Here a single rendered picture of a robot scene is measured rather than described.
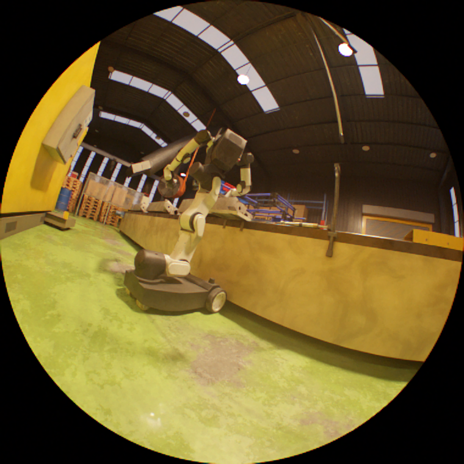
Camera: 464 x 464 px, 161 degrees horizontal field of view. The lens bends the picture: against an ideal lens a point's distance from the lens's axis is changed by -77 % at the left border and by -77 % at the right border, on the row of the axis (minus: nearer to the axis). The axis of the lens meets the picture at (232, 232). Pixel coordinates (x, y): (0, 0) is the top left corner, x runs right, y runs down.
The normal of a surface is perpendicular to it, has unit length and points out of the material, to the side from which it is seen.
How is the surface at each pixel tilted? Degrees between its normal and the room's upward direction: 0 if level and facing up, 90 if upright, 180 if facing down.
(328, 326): 90
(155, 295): 90
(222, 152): 102
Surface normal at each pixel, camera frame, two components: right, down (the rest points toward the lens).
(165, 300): 0.60, 0.07
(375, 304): -0.63, -0.25
